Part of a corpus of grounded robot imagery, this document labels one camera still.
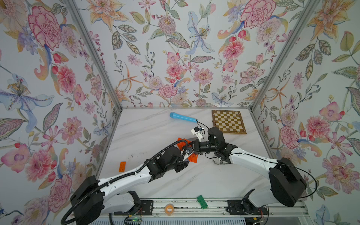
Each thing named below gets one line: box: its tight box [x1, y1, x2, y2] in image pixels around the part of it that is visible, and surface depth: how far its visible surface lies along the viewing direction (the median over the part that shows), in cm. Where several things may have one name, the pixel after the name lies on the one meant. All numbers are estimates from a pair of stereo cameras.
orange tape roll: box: [164, 203, 175, 217], surface depth 75 cm
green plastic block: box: [196, 194, 209, 210], surface depth 77 cm
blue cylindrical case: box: [169, 112, 199, 123], surface depth 116 cm
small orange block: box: [119, 161, 127, 173], surface depth 91 cm
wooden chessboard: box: [211, 109, 247, 135], surface depth 112 cm
